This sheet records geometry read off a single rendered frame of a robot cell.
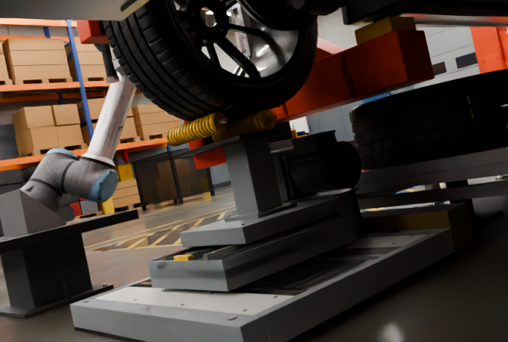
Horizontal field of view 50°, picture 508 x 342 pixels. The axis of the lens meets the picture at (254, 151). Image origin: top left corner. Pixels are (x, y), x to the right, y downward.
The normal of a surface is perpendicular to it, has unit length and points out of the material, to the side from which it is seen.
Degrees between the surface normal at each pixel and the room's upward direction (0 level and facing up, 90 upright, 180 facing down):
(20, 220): 90
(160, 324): 90
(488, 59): 90
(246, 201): 90
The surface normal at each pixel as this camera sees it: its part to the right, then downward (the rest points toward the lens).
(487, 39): -0.73, 0.14
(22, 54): 0.66, -0.16
